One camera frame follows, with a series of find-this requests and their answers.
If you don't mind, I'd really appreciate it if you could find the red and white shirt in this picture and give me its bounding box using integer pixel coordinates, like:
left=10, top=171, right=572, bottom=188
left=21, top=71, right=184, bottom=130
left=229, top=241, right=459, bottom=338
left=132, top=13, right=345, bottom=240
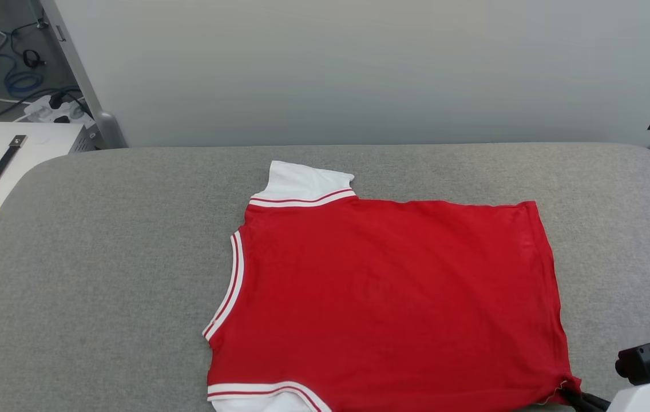
left=202, top=160, right=583, bottom=412

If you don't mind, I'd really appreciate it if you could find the black cabinet handle strap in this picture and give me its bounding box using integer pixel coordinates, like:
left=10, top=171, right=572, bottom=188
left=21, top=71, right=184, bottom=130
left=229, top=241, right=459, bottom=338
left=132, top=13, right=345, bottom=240
left=0, top=134, right=29, bottom=201

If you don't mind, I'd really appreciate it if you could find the blue coiled cable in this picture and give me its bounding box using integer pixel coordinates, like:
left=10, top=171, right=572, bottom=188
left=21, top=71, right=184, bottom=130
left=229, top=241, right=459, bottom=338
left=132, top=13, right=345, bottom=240
left=0, top=27, right=46, bottom=98

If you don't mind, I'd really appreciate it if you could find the white case with black handle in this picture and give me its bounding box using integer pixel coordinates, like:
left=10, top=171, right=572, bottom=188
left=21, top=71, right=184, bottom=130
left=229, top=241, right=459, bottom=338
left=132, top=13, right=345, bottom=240
left=0, top=121, right=97, bottom=275

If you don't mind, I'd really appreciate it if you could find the white partition panel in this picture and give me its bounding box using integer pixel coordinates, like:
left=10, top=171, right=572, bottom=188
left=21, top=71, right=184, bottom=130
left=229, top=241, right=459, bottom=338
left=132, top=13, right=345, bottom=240
left=53, top=0, right=650, bottom=149

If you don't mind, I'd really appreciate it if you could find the white power strip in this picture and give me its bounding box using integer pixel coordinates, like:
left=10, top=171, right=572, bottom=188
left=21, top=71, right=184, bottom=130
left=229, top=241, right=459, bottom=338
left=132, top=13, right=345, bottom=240
left=22, top=94, right=94, bottom=124

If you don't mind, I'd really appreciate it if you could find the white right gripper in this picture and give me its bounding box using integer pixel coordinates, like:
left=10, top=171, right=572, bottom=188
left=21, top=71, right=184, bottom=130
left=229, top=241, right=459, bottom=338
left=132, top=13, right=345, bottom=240
left=561, top=375, right=650, bottom=412

